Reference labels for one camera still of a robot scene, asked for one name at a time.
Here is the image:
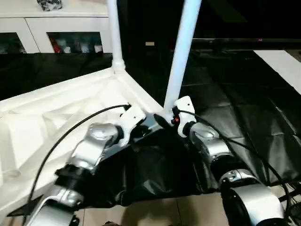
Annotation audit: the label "white plastic table leg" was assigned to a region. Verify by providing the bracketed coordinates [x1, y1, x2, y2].
[161, 0, 203, 123]
[106, 0, 127, 75]

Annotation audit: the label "white plastic table top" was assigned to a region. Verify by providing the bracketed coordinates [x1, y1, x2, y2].
[0, 63, 170, 208]

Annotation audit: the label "black table mat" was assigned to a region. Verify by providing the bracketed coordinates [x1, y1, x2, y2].
[0, 49, 301, 217]

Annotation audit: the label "red item in cabinet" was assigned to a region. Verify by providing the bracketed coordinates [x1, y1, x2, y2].
[50, 37, 62, 54]

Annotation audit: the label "white board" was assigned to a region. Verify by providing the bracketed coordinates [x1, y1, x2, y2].
[253, 48, 301, 94]

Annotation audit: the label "white glass-door cabinet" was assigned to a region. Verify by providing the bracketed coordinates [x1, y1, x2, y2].
[0, 0, 114, 55]

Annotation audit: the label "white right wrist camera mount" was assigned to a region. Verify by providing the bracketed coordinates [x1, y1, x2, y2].
[172, 95, 197, 138]

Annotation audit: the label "black floor cables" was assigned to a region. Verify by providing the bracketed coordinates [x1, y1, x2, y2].
[281, 182, 301, 226]

